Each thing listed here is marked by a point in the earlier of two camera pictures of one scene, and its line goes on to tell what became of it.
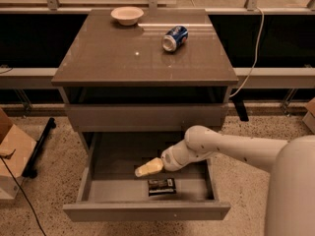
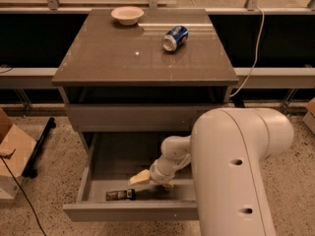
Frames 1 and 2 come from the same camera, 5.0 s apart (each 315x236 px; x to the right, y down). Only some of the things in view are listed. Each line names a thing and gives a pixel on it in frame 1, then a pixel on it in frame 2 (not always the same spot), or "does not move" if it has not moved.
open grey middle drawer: x=108 y=188 does not move
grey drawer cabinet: x=144 y=71 does not move
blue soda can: x=174 y=38 does not move
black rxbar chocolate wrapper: x=161 y=186 -> x=125 y=195
